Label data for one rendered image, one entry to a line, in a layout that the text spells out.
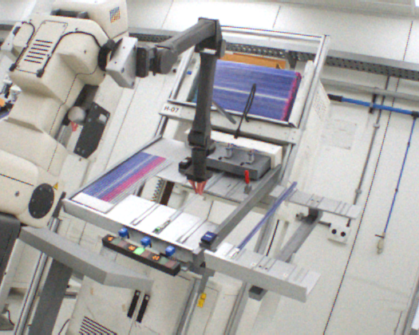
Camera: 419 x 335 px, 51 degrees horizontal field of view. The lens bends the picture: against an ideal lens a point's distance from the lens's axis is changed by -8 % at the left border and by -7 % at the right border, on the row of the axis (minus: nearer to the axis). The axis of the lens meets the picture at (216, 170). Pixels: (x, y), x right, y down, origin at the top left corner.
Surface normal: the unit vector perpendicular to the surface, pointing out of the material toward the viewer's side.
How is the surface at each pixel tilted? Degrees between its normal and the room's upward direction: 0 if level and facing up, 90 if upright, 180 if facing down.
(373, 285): 90
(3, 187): 90
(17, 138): 82
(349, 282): 90
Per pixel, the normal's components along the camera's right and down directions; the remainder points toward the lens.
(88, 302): -0.40, -0.27
